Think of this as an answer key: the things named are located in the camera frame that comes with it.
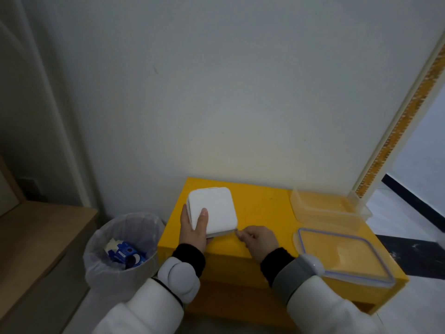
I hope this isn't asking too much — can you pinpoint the person's right hand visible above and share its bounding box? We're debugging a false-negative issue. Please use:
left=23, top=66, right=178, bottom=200
left=236, top=225, right=280, bottom=264

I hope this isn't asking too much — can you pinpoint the person's left hand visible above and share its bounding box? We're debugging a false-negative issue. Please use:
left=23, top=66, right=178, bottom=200
left=180, top=204, right=209, bottom=253

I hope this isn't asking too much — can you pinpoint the white square box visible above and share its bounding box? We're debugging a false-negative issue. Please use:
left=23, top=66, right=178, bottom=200
left=187, top=186, right=238, bottom=240

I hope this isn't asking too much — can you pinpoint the person's left forearm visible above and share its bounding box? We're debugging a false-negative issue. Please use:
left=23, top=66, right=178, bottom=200
left=91, top=243, right=207, bottom=334

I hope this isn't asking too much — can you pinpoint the person's right forearm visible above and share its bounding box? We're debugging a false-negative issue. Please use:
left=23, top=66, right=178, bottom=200
left=260, top=247, right=387, bottom=334

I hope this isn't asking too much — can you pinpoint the yellow low table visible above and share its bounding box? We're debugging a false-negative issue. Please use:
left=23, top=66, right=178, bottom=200
left=157, top=177, right=410, bottom=328

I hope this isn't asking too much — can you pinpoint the blue and white snack wrapper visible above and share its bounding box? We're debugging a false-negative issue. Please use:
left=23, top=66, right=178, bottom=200
left=107, top=241, right=149, bottom=270

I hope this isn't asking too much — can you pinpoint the clear plastic food container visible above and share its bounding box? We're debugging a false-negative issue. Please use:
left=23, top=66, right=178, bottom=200
left=290, top=189, right=373, bottom=234

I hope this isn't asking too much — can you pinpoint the clear lid with blue seal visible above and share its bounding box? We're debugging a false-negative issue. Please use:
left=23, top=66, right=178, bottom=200
left=293, top=227, right=396, bottom=288

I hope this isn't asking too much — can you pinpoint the trash bin with white liner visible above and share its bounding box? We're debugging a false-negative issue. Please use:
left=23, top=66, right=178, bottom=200
left=82, top=212, right=166, bottom=300

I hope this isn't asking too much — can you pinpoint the light wooden cabinet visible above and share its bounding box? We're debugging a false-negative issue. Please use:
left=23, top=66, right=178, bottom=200
left=0, top=154, right=100, bottom=334

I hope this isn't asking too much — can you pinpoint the white honeycomb core panel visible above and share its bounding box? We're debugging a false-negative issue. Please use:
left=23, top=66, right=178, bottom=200
left=349, top=41, right=445, bottom=207

